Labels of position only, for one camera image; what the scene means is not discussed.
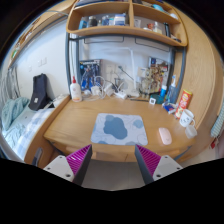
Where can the colourful comic poster box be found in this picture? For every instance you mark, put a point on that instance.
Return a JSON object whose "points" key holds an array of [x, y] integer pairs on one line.
{"points": [[152, 79]]}

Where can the blue spray bottle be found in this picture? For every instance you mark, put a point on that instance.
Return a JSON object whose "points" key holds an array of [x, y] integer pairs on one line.
{"points": [[172, 90]]}

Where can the wooden desk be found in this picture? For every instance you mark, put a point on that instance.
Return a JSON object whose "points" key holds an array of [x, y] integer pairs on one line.
{"points": [[70, 127]]}

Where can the white mug with face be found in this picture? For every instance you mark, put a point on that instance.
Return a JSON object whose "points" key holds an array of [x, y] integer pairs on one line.
{"points": [[187, 118]]}

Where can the white power strip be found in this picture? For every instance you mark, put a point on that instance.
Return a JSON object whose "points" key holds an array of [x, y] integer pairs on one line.
{"points": [[121, 95]]}

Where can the white bottle red cap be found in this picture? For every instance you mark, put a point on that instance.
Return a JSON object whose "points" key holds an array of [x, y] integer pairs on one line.
{"points": [[75, 91]]}

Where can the blue robot model box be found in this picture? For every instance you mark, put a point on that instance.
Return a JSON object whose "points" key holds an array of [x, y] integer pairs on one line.
{"points": [[90, 71]]}

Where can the wooden wall shelf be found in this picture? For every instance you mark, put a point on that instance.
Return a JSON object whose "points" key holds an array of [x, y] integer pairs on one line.
{"points": [[169, 15]]}

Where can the black backpack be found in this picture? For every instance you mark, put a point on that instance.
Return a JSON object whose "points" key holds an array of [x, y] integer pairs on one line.
{"points": [[39, 98]]}

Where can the blue cloud mouse pad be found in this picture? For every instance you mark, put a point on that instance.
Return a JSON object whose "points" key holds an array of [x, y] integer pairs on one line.
{"points": [[118, 129]]}

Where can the light blue blanket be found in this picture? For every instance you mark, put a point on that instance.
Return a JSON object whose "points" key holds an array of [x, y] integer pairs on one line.
{"points": [[12, 109]]}

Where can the small white cube clock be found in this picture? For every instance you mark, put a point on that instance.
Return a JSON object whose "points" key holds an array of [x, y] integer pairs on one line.
{"points": [[152, 101]]}

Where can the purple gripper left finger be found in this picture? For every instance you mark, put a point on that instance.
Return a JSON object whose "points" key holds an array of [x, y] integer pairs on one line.
{"points": [[72, 167]]}

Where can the bed with striped sheet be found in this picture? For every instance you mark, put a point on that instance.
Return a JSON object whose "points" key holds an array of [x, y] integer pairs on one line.
{"points": [[25, 126]]}

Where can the pink computer mouse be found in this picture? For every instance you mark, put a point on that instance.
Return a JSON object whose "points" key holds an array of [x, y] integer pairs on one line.
{"points": [[165, 136]]}

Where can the clear plastic cup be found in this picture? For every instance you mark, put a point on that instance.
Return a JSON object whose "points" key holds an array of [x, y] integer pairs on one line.
{"points": [[190, 131]]}

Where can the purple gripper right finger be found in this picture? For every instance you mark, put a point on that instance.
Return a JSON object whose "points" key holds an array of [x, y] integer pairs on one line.
{"points": [[154, 167]]}

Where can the red chips can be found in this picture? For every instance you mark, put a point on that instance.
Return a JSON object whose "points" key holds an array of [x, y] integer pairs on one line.
{"points": [[183, 103]]}

